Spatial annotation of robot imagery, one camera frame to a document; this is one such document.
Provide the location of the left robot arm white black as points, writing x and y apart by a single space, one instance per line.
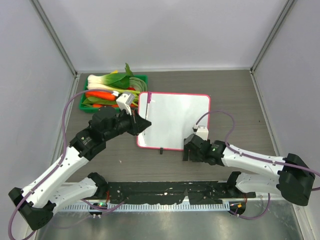
39 201

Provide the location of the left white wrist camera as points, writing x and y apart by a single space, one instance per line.
124 102

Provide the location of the white marker pen pink cap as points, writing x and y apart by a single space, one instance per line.
148 100

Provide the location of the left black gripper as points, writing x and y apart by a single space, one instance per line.
138 124

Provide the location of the white slotted cable duct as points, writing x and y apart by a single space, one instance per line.
185 206

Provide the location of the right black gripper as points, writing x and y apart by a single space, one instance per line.
193 157

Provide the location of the bok choy white green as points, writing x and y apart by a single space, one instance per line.
113 80

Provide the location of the aluminium frame rail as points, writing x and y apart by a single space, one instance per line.
287 8
40 11

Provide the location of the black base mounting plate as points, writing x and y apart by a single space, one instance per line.
169 193

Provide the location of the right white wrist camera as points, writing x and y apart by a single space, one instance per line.
201 131

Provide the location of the orange carrot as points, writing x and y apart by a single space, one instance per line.
101 95

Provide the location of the pink framed whiteboard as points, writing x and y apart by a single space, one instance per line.
172 117

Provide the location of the aluminium frame rail left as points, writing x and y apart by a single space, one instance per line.
40 11

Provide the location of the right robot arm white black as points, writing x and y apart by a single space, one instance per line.
287 176

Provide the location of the green onion stalks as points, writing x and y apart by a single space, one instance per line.
137 85

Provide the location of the aluminium frame rail right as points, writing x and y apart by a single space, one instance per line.
287 8

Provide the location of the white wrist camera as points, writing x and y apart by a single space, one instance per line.
124 102
201 131

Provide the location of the green plastic tray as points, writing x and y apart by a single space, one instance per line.
91 104

